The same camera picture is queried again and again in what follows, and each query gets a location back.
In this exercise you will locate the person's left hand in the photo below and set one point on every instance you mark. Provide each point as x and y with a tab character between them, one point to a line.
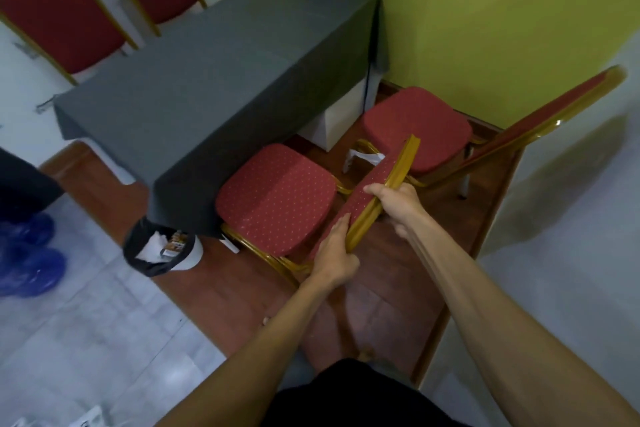
330	261

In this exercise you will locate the person's right hand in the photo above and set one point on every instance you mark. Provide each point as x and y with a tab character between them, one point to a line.
402	209

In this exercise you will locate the person's left fingers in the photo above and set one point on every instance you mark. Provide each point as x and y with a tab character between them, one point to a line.
341	232

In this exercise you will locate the person's right fingers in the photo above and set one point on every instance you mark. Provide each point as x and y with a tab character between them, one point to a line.
380	190

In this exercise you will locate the red dotted gold-framed chair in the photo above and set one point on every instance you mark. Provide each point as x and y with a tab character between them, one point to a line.
417	126
277	196

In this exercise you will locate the person's right forearm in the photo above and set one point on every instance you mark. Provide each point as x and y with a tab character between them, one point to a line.
490	321

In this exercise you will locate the person's left forearm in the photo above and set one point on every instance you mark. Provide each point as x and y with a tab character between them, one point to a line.
260	341

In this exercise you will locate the white paper tag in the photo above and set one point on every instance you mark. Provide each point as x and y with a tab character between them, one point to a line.
367	159

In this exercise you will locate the white box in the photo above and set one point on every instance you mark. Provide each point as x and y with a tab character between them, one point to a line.
332	124

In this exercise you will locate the person's black clothing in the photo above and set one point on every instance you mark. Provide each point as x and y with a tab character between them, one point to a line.
360	399

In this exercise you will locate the rubbish in bin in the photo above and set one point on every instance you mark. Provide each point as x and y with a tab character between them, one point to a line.
162	244

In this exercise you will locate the white bin with black bag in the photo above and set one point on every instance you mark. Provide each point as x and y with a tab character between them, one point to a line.
150	261

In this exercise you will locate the grey tablecloth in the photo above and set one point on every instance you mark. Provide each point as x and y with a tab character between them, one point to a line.
220	76

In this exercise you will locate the blue shoe cover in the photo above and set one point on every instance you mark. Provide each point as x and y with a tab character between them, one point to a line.
27	229
30	271

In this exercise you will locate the white plastic bag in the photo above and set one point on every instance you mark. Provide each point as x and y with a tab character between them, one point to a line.
75	417

